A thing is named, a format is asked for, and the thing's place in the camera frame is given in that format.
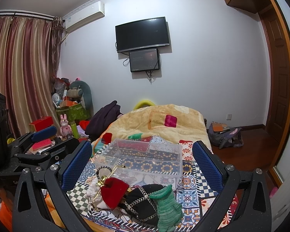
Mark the white air conditioner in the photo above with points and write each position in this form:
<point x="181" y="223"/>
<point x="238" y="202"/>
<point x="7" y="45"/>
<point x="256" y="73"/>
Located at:
<point x="84" y="16"/>

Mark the small wall monitor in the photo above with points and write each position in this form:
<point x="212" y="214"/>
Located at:
<point x="144" y="60"/>

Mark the white drawstring pouch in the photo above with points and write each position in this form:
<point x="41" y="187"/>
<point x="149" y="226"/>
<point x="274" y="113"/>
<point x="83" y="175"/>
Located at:
<point x="95" y="197"/>

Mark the yellow round cushion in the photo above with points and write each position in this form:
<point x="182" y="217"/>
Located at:
<point x="143" y="103"/>

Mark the grey plush toy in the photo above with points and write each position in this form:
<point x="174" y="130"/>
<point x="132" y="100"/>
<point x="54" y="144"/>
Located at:
<point x="80" y="90"/>

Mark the striped red gold curtain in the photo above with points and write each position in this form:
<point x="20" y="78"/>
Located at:
<point x="29" y="60"/>

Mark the beige fleece blanket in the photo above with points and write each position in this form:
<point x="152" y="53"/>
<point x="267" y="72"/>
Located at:
<point x="176" y="124"/>

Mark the grey purple backpack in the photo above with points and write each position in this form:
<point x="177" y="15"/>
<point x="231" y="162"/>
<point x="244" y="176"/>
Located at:
<point x="223" y="136"/>

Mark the brown wooden door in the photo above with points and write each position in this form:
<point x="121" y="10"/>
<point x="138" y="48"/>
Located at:
<point x="278" y="40"/>

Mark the patchwork patterned cloth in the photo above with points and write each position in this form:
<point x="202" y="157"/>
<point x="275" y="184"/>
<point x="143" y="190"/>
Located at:
<point x="193" y="193"/>

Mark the black white beaded headband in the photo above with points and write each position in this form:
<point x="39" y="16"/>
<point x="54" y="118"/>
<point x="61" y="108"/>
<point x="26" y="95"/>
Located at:
<point x="103" y="172"/>

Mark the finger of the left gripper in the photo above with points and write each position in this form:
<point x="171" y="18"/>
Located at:
<point x="60" y="150"/>
<point x="26" y="141"/>

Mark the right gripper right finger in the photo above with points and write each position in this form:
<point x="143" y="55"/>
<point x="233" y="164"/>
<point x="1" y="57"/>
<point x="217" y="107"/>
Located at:
<point x="253" y="212"/>

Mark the clear plastic storage box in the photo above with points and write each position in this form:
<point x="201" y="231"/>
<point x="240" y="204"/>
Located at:
<point x="143" y="162"/>

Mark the pink bunny toy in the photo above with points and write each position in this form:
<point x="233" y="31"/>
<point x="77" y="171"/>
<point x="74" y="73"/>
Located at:
<point x="65" y="129"/>

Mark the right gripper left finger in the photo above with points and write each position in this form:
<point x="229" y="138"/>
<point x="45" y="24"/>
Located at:
<point x="30" y="212"/>

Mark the black chain-trimmed pouch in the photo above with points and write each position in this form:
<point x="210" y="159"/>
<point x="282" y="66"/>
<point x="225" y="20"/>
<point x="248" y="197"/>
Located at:
<point x="138" y="204"/>

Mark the dark purple jacket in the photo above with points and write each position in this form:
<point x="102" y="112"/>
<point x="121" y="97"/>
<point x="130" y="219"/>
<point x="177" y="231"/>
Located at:
<point x="102" y="119"/>

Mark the green cardboard box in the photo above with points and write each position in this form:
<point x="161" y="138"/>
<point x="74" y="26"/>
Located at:
<point x="74" y="113"/>

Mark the green knitted glove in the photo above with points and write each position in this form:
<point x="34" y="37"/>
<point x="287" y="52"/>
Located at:
<point x="169" y="211"/>

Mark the large wall television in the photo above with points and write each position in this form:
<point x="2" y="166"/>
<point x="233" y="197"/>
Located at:
<point x="141" y="34"/>

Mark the red velvet pouch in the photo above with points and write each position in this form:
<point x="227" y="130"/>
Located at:
<point x="112" y="191"/>

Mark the red gift box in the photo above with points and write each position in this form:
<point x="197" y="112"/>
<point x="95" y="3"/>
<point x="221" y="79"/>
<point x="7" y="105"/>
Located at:
<point x="41" y="124"/>

